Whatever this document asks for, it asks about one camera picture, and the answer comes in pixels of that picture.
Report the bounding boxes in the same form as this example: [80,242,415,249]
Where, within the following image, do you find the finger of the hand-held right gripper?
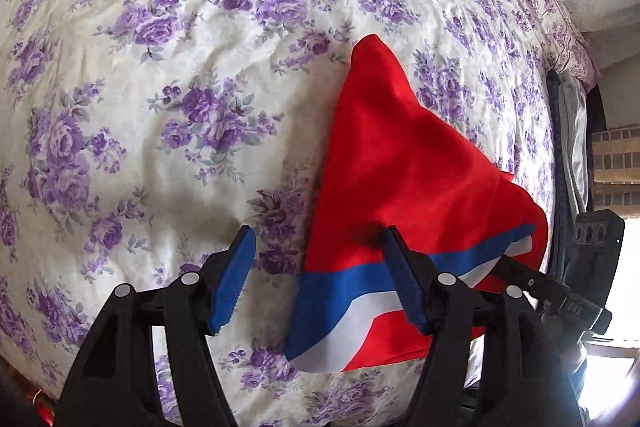
[492,254,572,309]

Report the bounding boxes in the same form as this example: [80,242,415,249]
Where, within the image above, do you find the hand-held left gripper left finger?
[55,224,257,427]

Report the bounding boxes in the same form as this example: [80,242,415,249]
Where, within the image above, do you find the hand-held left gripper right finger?
[382,226,586,427]

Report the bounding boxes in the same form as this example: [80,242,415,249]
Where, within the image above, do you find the red blue white pants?
[284,34,550,373]

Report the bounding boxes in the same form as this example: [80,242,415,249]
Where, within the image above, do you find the dark blue garment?
[545,69,577,280]

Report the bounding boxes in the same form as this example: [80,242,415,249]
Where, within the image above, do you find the brick patterned box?
[591,128,640,208]

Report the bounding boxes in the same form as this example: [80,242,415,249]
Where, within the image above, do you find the purple floral bedspread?
[0,0,576,427]

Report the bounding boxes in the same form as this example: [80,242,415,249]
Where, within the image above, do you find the purple floral pillow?
[542,0,602,86]

